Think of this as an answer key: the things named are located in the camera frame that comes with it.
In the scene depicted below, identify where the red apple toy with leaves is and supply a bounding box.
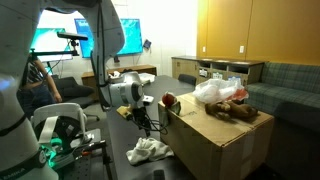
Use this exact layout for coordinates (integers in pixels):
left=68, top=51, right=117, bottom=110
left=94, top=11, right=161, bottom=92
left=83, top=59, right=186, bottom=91
left=159, top=91, right=181, bottom=127

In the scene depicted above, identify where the white cloth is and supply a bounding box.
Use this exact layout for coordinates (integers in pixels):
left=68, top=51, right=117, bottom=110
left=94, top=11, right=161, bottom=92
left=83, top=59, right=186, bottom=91
left=126, top=138, right=174, bottom=165

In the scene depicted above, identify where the dark grey eraser block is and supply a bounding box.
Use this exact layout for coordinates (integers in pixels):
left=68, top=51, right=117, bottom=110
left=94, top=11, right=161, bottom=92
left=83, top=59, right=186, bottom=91
left=153, top=169, right=165, bottom=180

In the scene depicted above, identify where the low wooden sideboard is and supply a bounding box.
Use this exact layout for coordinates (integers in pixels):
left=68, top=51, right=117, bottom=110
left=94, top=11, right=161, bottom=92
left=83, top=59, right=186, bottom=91
left=81, top=65, right=157, bottom=101

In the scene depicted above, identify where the black office chair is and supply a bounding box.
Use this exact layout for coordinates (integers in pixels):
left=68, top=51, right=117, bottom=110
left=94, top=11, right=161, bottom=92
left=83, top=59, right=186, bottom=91
left=178, top=74, right=196, bottom=86

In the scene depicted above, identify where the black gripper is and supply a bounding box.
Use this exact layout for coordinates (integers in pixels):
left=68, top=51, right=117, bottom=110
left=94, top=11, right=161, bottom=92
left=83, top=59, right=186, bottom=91
left=116, top=106, right=151, bottom=137

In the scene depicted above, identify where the large cardboard box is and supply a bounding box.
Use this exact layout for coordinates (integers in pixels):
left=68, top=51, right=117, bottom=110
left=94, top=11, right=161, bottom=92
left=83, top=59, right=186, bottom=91
left=158, top=93, right=274, bottom=180

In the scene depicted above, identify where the seated person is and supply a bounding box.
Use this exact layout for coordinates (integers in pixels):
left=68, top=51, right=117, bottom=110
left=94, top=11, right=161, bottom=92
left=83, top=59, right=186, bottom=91
left=17, top=56, right=62, bottom=118

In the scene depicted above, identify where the white plastic bag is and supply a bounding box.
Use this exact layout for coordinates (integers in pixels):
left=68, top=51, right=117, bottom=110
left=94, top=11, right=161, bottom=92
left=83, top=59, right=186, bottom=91
left=193, top=79, right=249, bottom=103

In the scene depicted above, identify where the wooden cabinet shelf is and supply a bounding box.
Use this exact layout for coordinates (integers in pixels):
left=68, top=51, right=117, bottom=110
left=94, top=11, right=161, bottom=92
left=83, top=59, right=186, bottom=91
left=172, top=56, right=265, bottom=87

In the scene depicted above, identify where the wall television screen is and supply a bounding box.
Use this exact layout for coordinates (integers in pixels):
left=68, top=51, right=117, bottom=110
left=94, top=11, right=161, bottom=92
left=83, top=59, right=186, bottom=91
left=74, top=18, right=143, bottom=58

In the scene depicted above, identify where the green plaid sofa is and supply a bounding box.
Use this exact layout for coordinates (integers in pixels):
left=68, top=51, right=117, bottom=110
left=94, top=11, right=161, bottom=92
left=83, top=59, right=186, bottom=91
left=245, top=62, right=320, bottom=132

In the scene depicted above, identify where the brown plush toy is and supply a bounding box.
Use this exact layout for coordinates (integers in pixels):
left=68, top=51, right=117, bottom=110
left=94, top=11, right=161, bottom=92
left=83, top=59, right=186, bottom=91
left=205, top=101, right=258, bottom=120

